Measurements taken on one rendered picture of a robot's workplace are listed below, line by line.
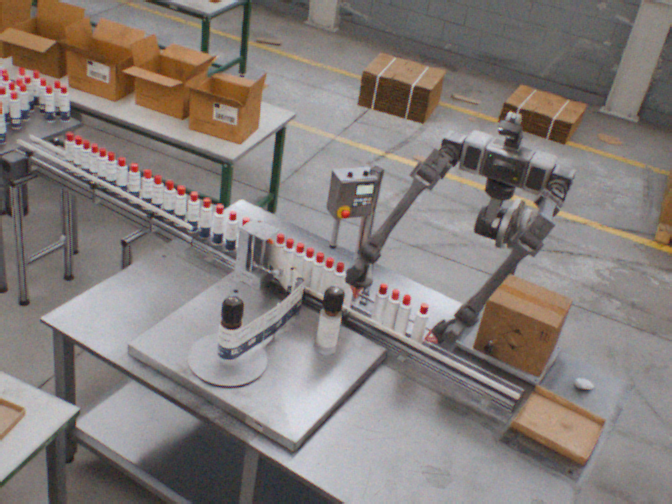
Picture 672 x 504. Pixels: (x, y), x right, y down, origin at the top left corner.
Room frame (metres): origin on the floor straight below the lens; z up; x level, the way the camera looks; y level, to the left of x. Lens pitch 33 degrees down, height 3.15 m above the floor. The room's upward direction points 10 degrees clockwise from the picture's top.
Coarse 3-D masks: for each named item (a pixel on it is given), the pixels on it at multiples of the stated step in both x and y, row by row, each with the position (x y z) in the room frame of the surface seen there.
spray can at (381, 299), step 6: (384, 288) 2.88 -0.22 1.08; (378, 294) 2.89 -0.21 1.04; (384, 294) 2.89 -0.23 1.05; (378, 300) 2.88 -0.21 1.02; (384, 300) 2.88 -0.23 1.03; (378, 306) 2.88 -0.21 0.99; (384, 306) 2.88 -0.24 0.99; (378, 312) 2.87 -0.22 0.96; (384, 312) 2.89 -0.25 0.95; (372, 318) 2.88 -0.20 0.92; (378, 318) 2.87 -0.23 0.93
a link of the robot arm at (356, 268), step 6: (360, 252) 2.88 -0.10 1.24; (360, 258) 2.85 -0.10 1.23; (366, 258) 2.86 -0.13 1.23; (378, 258) 2.85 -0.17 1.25; (354, 264) 2.81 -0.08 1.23; (360, 264) 2.82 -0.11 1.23; (366, 264) 2.83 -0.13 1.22; (348, 270) 2.80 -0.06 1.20; (354, 270) 2.79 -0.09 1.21; (360, 270) 2.80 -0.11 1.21; (348, 276) 2.80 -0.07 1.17; (354, 276) 2.79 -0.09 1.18
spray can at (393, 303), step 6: (396, 294) 2.86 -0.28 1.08; (390, 300) 2.86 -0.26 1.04; (396, 300) 2.86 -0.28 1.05; (390, 306) 2.85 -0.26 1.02; (396, 306) 2.85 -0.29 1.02; (390, 312) 2.85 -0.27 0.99; (396, 312) 2.86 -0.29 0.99; (384, 318) 2.87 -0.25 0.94; (390, 318) 2.85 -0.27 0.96; (384, 324) 2.86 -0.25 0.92; (390, 324) 2.85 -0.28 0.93
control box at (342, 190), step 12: (348, 168) 3.13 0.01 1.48; (360, 168) 3.15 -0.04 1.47; (336, 180) 3.05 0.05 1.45; (348, 180) 3.04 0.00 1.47; (360, 180) 3.06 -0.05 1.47; (372, 180) 3.08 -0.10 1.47; (336, 192) 3.04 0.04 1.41; (348, 192) 3.03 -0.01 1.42; (336, 204) 3.02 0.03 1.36; (348, 204) 3.04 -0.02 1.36; (372, 204) 3.09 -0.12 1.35; (336, 216) 3.02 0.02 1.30; (360, 216) 3.07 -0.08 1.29
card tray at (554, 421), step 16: (528, 400) 2.64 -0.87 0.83; (544, 400) 2.65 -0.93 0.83; (560, 400) 2.65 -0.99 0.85; (528, 416) 2.54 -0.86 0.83; (544, 416) 2.56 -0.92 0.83; (560, 416) 2.58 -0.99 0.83; (576, 416) 2.59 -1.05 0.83; (592, 416) 2.59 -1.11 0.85; (528, 432) 2.44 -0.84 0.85; (544, 432) 2.47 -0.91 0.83; (560, 432) 2.49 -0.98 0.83; (576, 432) 2.50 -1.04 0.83; (592, 432) 2.52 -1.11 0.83; (560, 448) 2.38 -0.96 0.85; (576, 448) 2.42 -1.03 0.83; (592, 448) 2.41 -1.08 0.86
